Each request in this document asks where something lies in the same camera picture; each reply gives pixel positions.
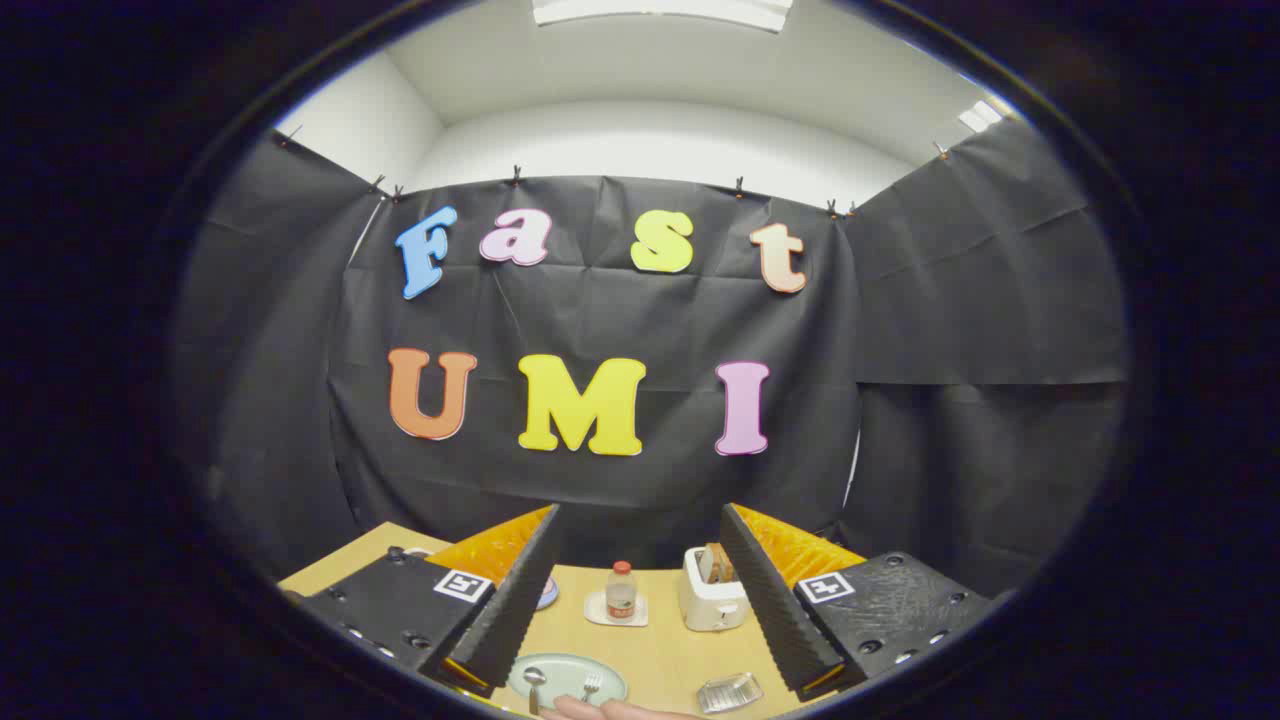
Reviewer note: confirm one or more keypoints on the white toaster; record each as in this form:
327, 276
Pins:
712, 605

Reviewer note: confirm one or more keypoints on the white square coaster tray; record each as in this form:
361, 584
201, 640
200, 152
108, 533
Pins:
594, 610

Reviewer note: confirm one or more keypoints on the light green plate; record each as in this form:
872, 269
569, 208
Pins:
570, 668

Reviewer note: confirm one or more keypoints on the blue rimmed food plate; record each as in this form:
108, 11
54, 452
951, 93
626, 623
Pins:
548, 596

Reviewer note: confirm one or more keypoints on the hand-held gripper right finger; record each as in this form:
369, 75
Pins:
765, 600

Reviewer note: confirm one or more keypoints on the large ceiling light panel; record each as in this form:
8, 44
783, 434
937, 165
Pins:
660, 10

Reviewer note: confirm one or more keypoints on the clear plastic water bottle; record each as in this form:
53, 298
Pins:
621, 595

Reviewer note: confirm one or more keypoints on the small ceiling light panel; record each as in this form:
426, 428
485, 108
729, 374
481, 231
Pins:
980, 115

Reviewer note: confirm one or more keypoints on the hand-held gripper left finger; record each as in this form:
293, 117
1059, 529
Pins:
520, 600

